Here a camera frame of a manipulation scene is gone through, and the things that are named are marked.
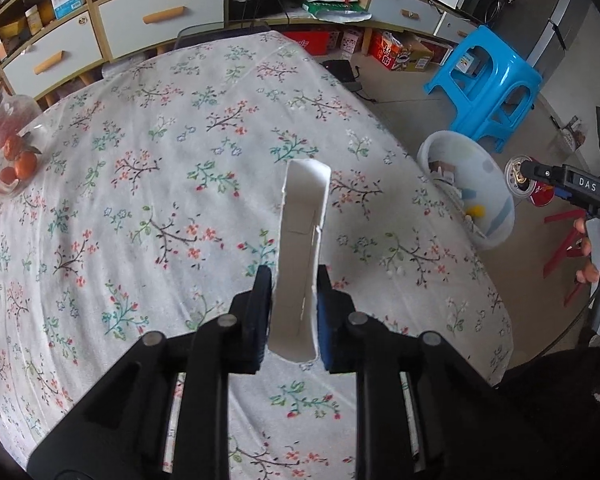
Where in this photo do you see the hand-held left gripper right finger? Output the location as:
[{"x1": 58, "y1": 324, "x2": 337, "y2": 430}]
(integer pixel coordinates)
[{"x1": 316, "y1": 265, "x2": 546, "y2": 480}]

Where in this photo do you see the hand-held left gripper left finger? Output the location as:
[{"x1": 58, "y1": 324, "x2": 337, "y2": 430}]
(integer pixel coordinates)
[{"x1": 27, "y1": 265, "x2": 273, "y2": 480}]

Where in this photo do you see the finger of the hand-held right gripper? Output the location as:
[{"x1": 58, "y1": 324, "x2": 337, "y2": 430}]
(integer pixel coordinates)
[{"x1": 519, "y1": 160, "x2": 571, "y2": 201}]

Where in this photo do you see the red metal can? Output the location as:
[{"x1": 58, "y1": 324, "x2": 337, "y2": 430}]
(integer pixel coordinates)
[{"x1": 504, "y1": 155, "x2": 556, "y2": 207}]

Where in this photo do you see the small white blue cardboard box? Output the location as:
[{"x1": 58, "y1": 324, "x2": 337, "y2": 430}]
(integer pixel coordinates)
[{"x1": 267, "y1": 159, "x2": 331, "y2": 363}]

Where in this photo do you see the white plastic basin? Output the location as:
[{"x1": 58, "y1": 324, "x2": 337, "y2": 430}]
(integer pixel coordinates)
[{"x1": 417, "y1": 131, "x2": 516, "y2": 251}]

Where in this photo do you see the person's right hand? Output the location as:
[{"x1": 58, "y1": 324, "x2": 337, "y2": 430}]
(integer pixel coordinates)
[{"x1": 574, "y1": 217, "x2": 600, "y2": 284}]

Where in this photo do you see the blue plastic stool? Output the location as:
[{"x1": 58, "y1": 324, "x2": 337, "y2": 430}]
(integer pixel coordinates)
[{"x1": 424, "y1": 25, "x2": 543, "y2": 155}]

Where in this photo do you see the grey metal cabinet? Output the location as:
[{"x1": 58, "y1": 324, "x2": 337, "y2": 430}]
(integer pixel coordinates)
[{"x1": 527, "y1": 0, "x2": 600, "y2": 111}]

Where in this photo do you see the floral tablecloth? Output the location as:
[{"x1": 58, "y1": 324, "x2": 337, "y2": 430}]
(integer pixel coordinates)
[{"x1": 0, "y1": 30, "x2": 515, "y2": 480}]

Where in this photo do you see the black appliance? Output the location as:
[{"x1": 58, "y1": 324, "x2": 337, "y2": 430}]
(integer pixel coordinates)
[{"x1": 462, "y1": 0, "x2": 511, "y2": 26}]

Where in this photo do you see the printed cardboard box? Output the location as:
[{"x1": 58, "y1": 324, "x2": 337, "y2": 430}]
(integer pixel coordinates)
[{"x1": 369, "y1": 31, "x2": 433, "y2": 72}]

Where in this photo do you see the person's dark clothing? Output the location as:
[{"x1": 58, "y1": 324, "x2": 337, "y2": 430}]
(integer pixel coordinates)
[{"x1": 495, "y1": 320, "x2": 600, "y2": 480}]

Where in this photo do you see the black device with stand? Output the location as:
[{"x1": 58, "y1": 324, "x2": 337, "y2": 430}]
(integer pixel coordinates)
[{"x1": 322, "y1": 60, "x2": 363, "y2": 83}]

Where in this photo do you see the red cardboard box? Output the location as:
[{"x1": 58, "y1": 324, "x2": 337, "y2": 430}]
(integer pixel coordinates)
[{"x1": 282, "y1": 30, "x2": 333, "y2": 56}]

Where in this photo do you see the green white bag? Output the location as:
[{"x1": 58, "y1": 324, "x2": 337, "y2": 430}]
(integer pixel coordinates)
[{"x1": 300, "y1": 0, "x2": 373, "y2": 22}]

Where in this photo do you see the glass bowl of oranges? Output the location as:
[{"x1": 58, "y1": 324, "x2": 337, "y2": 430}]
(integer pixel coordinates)
[{"x1": 0, "y1": 95, "x2": 46, "y2": 196}]

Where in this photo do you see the red plastic frame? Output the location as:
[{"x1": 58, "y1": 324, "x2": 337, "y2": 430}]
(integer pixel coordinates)
[{"x1": 544, "y1": 210, "x2": 593, "y2": 306}]

